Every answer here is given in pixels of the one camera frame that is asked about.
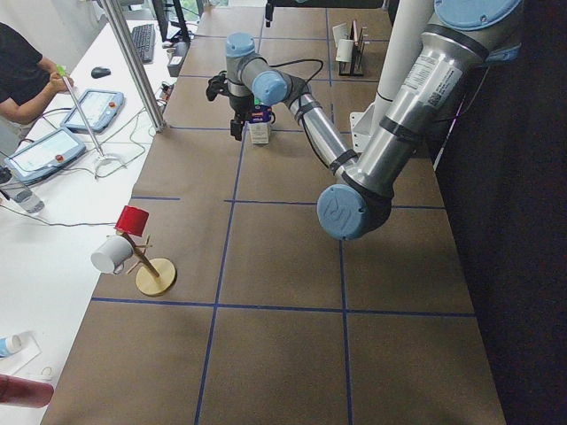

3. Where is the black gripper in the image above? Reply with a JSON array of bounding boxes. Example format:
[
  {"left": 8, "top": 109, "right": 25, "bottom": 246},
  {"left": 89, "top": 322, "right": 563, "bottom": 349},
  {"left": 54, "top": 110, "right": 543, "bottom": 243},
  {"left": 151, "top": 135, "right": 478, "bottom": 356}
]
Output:
[{"left": 206, "top": 73, "right": 254, "bottom": 141}]

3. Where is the blue Pascual milk carton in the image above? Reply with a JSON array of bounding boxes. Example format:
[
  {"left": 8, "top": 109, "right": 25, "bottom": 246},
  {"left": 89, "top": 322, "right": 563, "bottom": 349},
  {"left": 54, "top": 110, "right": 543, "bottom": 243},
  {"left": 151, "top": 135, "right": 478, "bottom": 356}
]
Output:
[{"left": 248, "top": 104, "right": 272, "bottom": 145}]

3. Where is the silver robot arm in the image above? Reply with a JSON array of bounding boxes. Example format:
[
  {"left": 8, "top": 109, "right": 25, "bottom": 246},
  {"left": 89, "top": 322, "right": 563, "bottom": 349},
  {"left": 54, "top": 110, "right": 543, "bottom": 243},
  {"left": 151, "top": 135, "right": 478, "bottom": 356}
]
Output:
[{"left": 206, "top": 1, "right": 524, "bottom": 240}]

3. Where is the red cup on stand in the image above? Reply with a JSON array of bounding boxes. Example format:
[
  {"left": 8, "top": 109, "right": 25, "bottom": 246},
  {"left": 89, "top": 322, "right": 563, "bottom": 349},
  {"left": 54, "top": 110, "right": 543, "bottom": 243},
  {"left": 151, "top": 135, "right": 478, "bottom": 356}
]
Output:
[{"left": 114, "top": 205, "right": 149, "bottom": 236}]

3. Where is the black keyboard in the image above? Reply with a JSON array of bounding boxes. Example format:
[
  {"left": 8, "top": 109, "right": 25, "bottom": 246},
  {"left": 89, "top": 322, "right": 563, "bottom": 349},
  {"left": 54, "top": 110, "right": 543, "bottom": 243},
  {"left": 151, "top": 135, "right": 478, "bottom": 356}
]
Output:
[{"left": 131, "top": 24, "right": 155, "bottom": 64}]

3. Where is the white ribbed HOME mug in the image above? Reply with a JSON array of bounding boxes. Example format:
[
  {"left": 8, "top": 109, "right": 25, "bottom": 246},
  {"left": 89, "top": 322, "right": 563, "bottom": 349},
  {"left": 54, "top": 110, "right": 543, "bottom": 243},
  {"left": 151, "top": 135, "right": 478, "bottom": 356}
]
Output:
[{"left": 335, "top": 38, "right": 354, "bottom": 63}]

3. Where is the upper teach pendant tablet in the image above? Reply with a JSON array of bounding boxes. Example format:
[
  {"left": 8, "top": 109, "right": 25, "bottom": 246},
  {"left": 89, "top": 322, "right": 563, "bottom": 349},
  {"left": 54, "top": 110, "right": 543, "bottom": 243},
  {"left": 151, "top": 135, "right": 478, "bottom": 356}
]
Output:
[{"left": 60, "top": 89, "right": 125, "bottom": 134}]

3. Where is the teach pendant tablet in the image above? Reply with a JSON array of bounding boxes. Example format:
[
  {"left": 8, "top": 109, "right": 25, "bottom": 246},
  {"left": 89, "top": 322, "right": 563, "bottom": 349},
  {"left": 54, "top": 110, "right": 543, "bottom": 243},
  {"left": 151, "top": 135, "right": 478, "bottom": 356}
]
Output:
[
  {"left": 60, "top": 89, "right": 125, "bottom": 134},
  {"left": 4, "top": 128, "right": 86, "bottom": 184}
]

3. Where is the black computer mouse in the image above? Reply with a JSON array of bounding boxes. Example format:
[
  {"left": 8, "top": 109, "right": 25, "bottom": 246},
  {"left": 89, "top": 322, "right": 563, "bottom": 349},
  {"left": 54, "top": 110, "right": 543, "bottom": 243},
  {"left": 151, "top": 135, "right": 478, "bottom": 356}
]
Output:
[{"left": 90, "top": 66, "right": 112, "bottom": 79}]

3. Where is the wooden mug tree stand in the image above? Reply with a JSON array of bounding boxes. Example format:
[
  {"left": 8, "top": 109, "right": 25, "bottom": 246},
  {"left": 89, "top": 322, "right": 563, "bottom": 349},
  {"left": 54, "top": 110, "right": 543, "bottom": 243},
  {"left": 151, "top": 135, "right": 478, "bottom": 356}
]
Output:
[{"left": 116, "top": 231, "right": 177, "bottom": 297}]

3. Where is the lower teach pendant tablet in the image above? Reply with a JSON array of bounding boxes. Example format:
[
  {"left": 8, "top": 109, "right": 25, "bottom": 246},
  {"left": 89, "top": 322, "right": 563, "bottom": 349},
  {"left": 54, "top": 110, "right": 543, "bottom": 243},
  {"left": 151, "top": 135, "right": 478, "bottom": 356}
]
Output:
[{"left": 4, "top": 128, "right": 86, "bottom": 184}]

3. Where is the white mug on stand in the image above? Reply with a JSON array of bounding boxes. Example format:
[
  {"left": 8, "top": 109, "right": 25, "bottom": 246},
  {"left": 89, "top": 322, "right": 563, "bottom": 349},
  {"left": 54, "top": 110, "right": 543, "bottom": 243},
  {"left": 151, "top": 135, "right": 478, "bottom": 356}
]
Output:
[{"left": 90, "top": 235, "right": 134, "bottom": 274}]

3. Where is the metal grabber stick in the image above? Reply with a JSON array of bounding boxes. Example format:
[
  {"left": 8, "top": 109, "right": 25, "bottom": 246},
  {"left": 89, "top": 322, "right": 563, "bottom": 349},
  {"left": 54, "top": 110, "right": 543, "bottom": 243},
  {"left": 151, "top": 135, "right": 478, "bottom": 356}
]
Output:
[{"left": 56, "top": 65, "right": 127, "bottom": 180}]

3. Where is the person in black shirt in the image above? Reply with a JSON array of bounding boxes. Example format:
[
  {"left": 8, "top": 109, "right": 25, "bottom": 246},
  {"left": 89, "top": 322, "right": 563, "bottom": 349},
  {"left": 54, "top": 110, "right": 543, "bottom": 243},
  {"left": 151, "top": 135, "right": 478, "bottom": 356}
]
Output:
[{"left": 1, "top": 23, "right": 74, "bottom": 140}]

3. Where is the red bottle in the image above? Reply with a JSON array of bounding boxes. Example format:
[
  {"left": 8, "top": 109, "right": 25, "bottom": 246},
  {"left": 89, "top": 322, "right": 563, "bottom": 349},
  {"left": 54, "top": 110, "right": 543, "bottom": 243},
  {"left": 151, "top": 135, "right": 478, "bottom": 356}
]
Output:
[{"left": 1, "top": 375, "right": 54, "bottom": 408}]

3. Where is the grey aluminium frame post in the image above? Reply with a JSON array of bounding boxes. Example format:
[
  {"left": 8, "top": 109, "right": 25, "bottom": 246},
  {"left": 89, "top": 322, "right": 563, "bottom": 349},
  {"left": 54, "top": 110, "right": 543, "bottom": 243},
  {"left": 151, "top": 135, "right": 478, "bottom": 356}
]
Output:
[{"left": 100, "top": 0, "right": 166, "bottom": 133}]

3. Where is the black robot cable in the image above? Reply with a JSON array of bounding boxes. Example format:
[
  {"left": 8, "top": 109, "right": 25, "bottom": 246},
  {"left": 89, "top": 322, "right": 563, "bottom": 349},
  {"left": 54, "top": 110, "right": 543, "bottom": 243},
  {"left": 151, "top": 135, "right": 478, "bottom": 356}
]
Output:
[{"left": 269, "top": 58, "right": 324, "bottom": 89}]

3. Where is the black wire mug rack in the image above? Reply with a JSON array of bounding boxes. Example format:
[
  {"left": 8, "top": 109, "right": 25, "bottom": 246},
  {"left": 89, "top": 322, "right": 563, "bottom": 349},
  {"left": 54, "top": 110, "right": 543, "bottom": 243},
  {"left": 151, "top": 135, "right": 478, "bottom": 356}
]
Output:
[{"left": 338, "top": 19, "right": 368, "bottom": 76}]

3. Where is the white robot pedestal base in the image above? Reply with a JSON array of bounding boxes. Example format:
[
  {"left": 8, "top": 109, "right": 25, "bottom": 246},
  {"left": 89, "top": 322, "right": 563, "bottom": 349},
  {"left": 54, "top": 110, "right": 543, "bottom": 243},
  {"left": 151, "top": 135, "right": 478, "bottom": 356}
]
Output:
[{"left": 350, "top": 0, "right": 434, "bottom": 153}]

